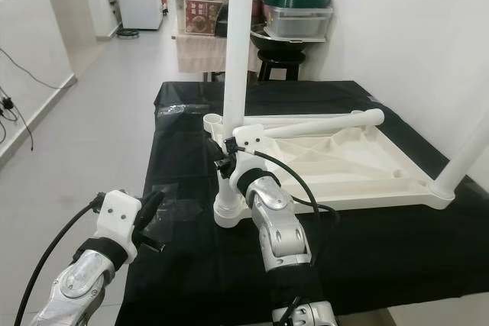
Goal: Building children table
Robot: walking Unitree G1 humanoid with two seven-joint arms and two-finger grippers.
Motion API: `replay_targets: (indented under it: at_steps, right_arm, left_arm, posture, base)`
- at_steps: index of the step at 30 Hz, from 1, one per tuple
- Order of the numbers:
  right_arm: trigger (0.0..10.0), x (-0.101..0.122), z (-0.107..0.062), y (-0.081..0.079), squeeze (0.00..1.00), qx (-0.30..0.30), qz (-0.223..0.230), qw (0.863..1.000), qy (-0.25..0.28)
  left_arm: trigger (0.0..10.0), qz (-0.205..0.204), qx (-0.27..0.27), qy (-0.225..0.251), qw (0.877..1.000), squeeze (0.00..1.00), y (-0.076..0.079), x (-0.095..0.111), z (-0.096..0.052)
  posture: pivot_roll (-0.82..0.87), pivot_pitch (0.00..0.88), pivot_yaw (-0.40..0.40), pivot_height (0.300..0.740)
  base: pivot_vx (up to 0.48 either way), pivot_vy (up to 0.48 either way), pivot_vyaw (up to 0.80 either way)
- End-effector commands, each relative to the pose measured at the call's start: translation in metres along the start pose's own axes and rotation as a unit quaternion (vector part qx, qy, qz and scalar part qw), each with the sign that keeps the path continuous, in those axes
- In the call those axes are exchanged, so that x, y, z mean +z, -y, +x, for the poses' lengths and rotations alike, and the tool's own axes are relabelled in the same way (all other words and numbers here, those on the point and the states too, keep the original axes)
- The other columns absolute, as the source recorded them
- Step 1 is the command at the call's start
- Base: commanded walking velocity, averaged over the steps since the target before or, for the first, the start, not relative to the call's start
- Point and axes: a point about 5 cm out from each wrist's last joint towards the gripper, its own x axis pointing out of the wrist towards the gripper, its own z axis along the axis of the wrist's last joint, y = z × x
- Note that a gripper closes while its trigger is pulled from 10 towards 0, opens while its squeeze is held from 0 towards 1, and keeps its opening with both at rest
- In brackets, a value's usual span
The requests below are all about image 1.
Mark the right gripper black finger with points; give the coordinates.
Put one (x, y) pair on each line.
(218, 158)

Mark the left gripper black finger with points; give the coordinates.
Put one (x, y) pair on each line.
(150, 215)

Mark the clear tape patch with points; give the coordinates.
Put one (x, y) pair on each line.
(183, 210)

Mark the beige table cloth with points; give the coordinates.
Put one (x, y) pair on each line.
(199, 55)

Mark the white plastic table top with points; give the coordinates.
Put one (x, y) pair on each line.
(367, 158)

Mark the black bag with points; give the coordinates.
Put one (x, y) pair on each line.
(221, 17)

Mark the red printed box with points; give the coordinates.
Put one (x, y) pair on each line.
(199, 14)

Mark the clear plastic container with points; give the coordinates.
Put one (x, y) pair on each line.
(298, 22)

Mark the black round floor object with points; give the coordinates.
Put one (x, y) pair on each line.
(127, 33)

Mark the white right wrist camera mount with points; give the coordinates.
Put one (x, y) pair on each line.
(248, 139)

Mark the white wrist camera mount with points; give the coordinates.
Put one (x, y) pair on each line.
(118, 215)
(248, 139)

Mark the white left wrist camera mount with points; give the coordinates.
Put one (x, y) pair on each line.
(118, 215)

